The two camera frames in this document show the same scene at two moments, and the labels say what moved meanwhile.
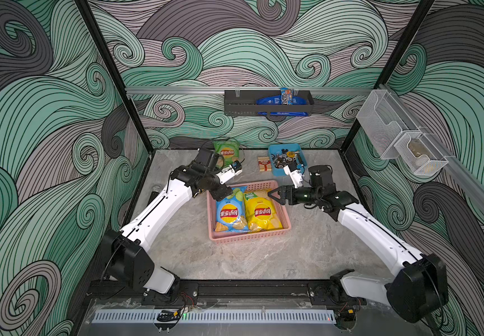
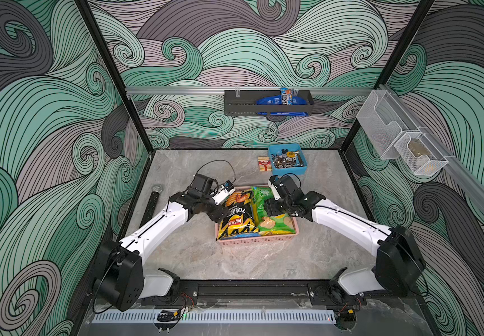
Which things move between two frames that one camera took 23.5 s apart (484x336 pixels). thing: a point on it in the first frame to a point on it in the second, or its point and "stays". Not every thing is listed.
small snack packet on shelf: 287,96 stays
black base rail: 134,289 stays
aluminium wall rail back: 200,89 stays
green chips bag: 228,151 to 269,225
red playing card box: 264,164 stays
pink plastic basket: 248,213 to 257,239
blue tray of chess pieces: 280,155 stays
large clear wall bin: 382,120 stays
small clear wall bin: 420,154 stays
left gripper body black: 212,186 to 214,212
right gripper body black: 303,194 to 279,206
